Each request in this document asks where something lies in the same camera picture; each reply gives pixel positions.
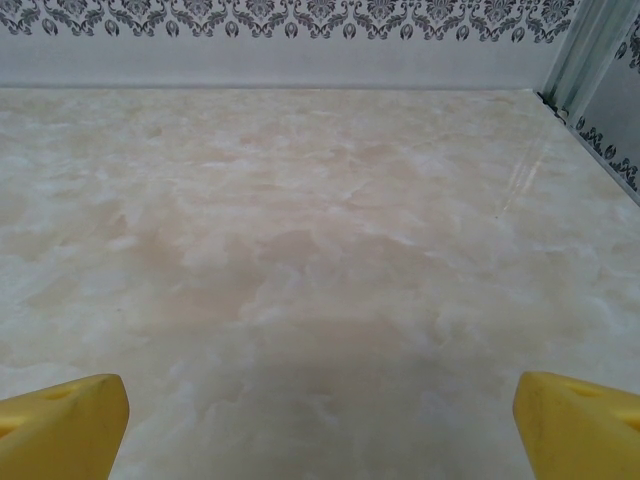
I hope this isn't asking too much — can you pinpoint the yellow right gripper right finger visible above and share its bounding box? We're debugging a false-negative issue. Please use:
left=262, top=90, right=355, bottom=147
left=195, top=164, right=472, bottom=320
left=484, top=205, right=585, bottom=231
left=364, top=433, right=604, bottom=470
left=513, top=370, right=640, bottom=480

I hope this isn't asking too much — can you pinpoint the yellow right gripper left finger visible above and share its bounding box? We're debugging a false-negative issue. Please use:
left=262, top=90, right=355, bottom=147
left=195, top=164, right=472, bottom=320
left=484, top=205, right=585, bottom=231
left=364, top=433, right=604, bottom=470
left=0, top=373, right=131, bottom=480

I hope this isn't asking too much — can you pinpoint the aluminium frame post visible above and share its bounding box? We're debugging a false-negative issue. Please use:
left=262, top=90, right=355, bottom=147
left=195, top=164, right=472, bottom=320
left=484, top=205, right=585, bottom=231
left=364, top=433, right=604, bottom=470
left=537, top=0, right=640, bottom=110

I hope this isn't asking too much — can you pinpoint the aluminium floor rail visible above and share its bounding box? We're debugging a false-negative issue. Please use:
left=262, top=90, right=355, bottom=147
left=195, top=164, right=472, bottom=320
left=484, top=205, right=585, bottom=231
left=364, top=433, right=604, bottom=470
left=534, top=89, right=640, bottom=207

